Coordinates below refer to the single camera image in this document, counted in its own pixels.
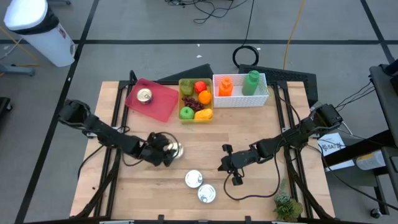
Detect orange-red plastic squeeze bottle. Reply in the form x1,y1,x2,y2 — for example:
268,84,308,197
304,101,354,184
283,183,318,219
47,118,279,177
218,77,234,97

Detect white trash can black bag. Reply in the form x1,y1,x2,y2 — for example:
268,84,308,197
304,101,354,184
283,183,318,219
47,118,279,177
2,0,76,68

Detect white bottle yellow label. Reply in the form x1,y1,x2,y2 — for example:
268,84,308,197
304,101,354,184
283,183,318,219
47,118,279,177
355,150,386,171

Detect yellow mango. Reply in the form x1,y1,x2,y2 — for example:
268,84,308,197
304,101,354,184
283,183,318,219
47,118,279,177
194,108,214,121

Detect green pear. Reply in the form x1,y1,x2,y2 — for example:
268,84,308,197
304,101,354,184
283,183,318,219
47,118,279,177
180,80,195,96

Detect black equipment cart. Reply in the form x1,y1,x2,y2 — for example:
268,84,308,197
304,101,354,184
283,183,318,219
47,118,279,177
323,63,398,215

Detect yellow floor cable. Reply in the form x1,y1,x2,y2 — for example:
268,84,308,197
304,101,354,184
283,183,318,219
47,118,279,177
282,0,307,70

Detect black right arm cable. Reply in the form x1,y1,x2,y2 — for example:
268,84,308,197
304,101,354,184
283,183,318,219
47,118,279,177
223,146,282,202

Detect small black floor mat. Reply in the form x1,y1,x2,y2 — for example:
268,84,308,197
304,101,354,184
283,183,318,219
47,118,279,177
157,63,215,82

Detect green artificial succulent plant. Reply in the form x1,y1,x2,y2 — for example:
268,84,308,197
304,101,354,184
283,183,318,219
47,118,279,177
273,183,304,222

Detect red apple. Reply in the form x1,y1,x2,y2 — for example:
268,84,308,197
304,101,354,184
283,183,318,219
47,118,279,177
194,80,208,95

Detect yellow plastic bin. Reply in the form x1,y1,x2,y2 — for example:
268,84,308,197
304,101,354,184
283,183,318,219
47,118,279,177
177,77,215,124

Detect white perforated plastic basket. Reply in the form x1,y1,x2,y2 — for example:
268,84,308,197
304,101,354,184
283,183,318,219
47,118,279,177
212,73,270,109

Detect green plastic squeeze bottle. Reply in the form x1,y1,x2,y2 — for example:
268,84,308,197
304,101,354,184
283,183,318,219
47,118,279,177
241,70,261,96

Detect black metal table frame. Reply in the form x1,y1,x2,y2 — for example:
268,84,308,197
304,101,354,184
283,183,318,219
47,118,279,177
73,70,335,224

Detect grey stand leg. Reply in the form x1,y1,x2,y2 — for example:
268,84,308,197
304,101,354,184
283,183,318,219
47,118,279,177
0,63,35,78

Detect white paper sign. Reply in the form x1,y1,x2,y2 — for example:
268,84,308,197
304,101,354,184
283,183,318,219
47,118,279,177
316,132,355,172

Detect black coiled floor cable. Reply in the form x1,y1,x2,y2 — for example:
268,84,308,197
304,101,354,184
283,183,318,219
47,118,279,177
232,0,260,68

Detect pink and blue label can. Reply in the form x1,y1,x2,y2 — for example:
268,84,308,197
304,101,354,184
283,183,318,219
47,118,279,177
167,141,185,159
136,88,154,105

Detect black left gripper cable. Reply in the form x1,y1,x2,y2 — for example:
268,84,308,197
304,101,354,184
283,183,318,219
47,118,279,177
121,126,183,167

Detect green label tuna can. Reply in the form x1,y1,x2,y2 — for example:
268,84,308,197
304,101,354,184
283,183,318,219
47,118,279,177
197,184,217,203
184,169,204,189

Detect black chair base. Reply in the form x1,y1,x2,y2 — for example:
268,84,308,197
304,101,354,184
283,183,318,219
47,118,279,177
0,96,13,118

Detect tangled black floor cables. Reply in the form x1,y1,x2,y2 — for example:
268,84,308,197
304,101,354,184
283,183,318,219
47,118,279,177
164,0,249,25

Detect orange fruit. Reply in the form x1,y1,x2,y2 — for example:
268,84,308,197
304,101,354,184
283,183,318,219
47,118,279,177
198,90,213,106

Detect bunch of dark red grapes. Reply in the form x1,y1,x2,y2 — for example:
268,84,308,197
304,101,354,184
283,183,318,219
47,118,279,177
182,96,205,113

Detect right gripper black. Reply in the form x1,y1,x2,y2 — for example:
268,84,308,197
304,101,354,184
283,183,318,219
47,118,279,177
217,144,261,187

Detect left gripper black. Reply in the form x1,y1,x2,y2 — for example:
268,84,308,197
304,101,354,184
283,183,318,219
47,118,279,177
141,131,181,168

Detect green apple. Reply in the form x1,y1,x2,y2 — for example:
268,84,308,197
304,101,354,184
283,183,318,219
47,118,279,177
179,106,195,120

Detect red plastic tray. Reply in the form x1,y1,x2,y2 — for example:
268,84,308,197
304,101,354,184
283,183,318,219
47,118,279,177
124,78,180,123

